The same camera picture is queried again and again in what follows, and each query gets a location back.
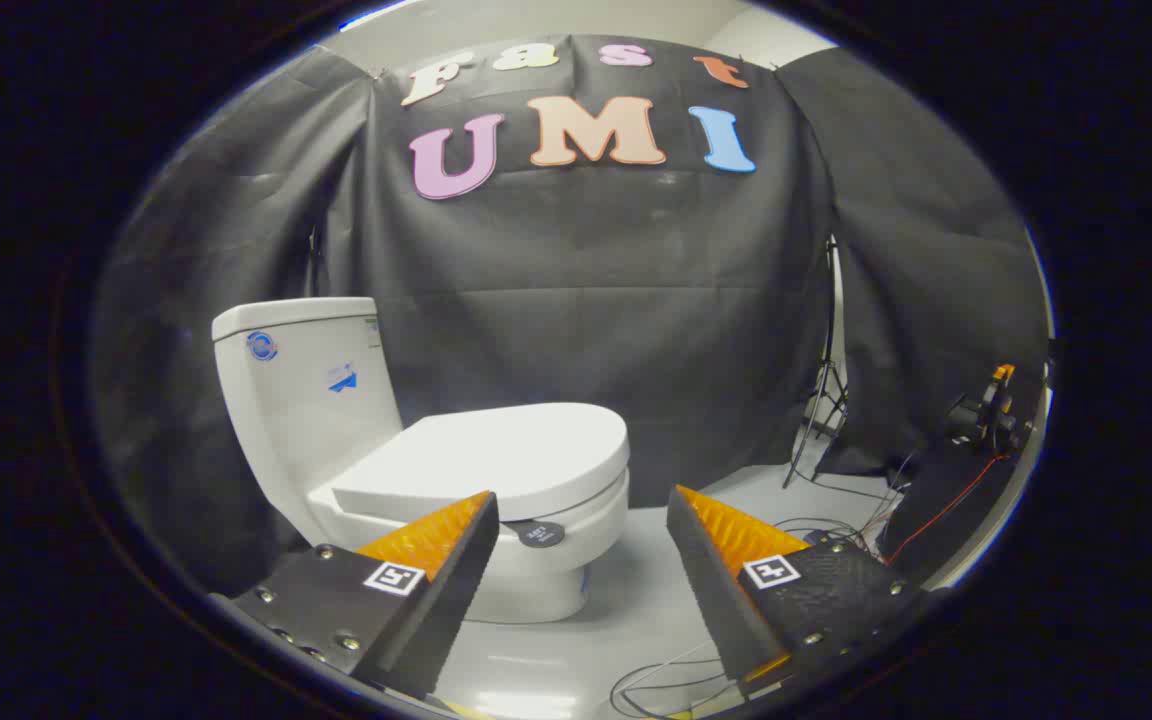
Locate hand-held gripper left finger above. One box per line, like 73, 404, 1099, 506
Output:
226, 490, 502, 701

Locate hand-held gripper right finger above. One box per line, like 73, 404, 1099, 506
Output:
665, 485, 932, 701

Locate white toilet seat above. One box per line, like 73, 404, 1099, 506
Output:
308, 468, 630, 549

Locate white toilet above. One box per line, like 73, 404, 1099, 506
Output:
212, 298, 630, 624

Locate white toilet tank lid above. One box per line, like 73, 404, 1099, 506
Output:
212, 298, 379, 342

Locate black backdrop cloth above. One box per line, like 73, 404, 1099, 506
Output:
91, 35, 1049, 601

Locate black orange hand-held device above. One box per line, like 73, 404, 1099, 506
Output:
946, 365, 1032, 456

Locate black looped cable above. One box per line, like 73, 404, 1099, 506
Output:
611, 640, 737, 719

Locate red cable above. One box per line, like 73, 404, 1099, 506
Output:
886, 455, 1007, 563

